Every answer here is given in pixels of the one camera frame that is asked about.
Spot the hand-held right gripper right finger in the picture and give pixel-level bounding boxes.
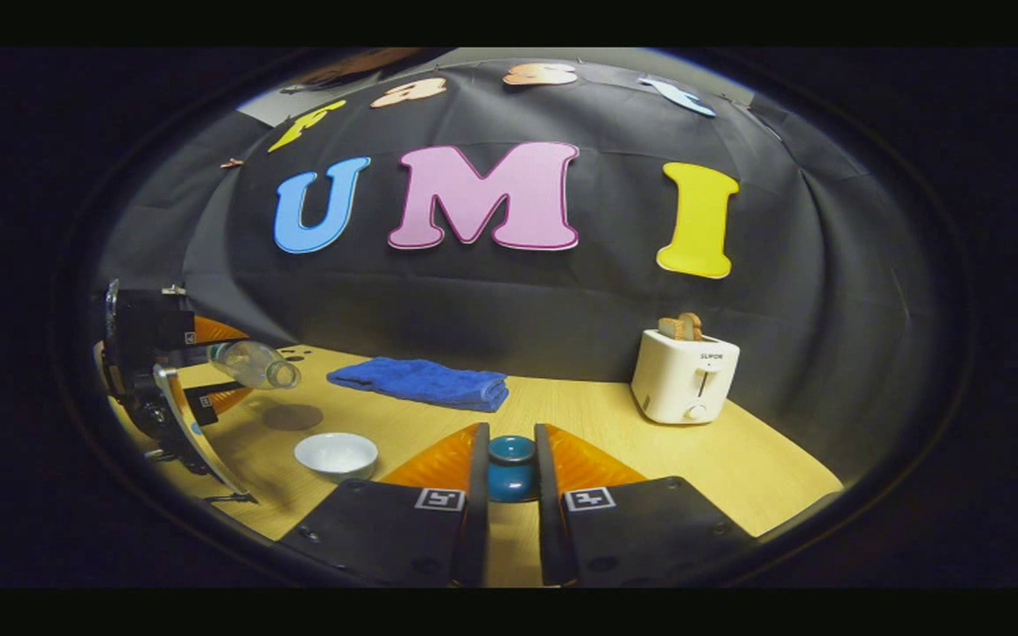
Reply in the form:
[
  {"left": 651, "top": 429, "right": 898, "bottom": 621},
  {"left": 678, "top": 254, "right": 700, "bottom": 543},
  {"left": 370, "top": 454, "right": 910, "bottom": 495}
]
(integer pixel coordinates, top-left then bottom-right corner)
[{"left": 534, "top": 422, "right": 755, "bottom": 589}]

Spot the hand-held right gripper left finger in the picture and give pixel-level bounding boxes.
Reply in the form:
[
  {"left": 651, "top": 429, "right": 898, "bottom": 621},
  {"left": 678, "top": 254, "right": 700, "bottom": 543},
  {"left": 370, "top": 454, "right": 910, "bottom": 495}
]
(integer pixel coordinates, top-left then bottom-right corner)
[{"left": 282, "top": 422, "right": 491, "bottom": 589}]

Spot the clear plastic water bottle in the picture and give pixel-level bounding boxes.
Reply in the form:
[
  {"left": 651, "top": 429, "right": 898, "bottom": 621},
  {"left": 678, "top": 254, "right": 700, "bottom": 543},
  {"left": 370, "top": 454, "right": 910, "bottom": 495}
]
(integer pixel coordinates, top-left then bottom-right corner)
[{"left": 207, "top": 340, "right": 302, "bottom": 391}]

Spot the blue folded towel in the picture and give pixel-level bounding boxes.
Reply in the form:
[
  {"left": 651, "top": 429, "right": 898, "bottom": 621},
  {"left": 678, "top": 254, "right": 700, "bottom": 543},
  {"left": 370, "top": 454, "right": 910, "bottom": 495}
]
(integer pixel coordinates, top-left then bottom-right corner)
[{"left": 326, "top": 357, "right": 510, "bottom": 413}]

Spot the white toaster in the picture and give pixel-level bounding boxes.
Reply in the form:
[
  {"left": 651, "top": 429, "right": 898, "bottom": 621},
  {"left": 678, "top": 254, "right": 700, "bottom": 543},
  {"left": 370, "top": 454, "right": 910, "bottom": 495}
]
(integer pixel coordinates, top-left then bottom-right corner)
[{"left": 631, "top": 329, "right": 741, "bottom": 426}]

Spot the toast slice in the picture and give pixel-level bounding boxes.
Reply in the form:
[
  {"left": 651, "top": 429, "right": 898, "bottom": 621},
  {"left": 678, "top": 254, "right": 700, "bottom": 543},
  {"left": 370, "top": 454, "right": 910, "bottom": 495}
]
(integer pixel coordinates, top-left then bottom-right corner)
[{"left": 657, "top": 312, "right": 704, "bottom": 342}]

